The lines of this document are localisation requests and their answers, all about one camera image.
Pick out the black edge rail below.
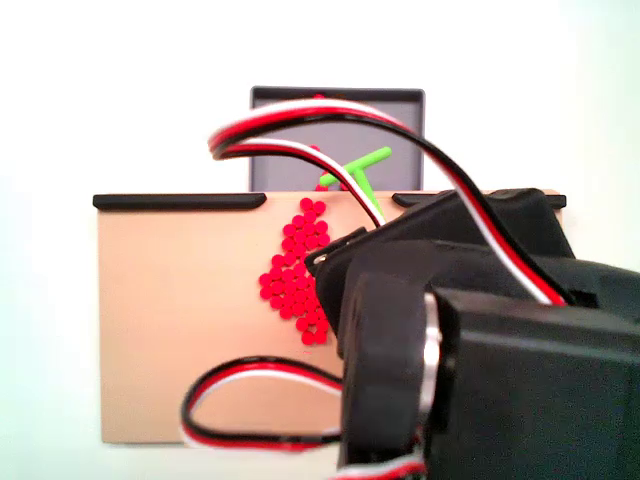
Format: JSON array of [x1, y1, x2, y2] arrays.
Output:
[[391, 192, 568, 209], [92, 193, 268, 211]]

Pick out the red round granules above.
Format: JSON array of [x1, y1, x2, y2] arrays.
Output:
[[258, 91, 351, 346]]

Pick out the grey shallow container tray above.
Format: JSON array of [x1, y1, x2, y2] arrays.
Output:
[[249, 85, 427, 193]]

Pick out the beige rectangular work board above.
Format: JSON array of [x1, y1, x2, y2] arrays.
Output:
[[94, 188, 566, 445]]

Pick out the red white black servo cable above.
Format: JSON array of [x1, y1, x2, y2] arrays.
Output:
[[207, 97, 569, 307], [180, 355, 346, 451]]

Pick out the green T-shaped pusher tool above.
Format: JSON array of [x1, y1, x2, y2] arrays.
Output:
[[318, 145, 392, 224]]

